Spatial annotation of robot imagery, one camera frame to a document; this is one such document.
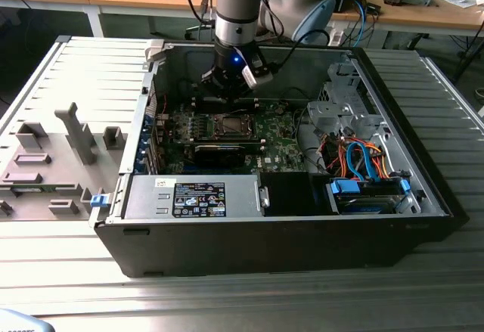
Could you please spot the black rating label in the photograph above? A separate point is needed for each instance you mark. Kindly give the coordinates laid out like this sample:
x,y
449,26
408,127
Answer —
x,y
198,199

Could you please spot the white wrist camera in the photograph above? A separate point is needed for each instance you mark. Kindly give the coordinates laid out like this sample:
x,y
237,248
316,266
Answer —
x,y
251,76

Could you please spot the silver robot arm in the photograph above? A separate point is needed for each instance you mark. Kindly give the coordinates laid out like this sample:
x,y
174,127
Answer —
x,y
236,7

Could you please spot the thin metal locking lever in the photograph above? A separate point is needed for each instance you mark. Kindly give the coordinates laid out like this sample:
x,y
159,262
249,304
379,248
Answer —
x,y
239,111
234,135

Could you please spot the grey parts rack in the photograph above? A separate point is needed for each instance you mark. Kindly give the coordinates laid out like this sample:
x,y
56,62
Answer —
x,y
56,186

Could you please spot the blue case latch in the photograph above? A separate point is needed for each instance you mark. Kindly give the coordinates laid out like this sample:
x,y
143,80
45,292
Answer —
x,y
99,201

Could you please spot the CPU socket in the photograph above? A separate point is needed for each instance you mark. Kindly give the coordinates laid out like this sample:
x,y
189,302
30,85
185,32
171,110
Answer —
x,y
255,131

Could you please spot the pale grey device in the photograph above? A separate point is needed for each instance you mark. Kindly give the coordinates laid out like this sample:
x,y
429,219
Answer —
x,y
17,322

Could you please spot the black PC case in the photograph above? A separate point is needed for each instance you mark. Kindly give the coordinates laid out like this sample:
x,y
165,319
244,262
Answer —
x,y
246,249

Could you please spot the round coin battery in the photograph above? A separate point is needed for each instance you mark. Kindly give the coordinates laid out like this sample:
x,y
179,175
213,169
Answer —
x,y
280,109

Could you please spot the silver power supply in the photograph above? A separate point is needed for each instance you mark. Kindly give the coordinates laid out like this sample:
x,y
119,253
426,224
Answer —
x,y
147,199

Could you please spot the graphics card with heatsink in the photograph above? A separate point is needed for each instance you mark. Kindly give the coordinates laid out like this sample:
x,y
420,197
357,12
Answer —
x,y
219,155

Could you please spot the hard disk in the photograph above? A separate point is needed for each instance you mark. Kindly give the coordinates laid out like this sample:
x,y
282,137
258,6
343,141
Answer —
x,y
363,206

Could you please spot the green motherboard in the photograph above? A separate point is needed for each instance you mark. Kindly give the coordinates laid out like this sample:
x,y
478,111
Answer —
x,y
281,148

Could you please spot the white barcode sticker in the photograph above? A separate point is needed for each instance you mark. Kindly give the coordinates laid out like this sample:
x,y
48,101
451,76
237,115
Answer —
x,y
165,183

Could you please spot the blue disk carrier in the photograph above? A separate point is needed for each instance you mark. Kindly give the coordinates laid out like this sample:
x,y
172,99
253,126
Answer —
x,y
342,188

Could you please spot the black plastic shroud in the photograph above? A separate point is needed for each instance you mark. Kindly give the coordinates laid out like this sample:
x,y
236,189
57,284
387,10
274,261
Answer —
x,y
287,194

